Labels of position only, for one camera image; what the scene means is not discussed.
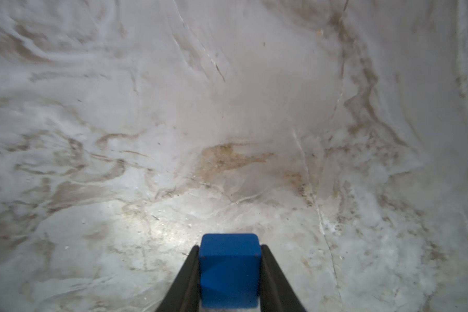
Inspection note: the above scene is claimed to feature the blue wood cube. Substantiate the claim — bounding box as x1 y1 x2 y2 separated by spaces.
198 233 262 309

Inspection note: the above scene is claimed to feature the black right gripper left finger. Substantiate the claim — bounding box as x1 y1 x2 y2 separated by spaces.
156 245 200 312

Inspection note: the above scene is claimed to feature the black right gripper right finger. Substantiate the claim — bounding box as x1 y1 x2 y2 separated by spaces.
259 244 307 312

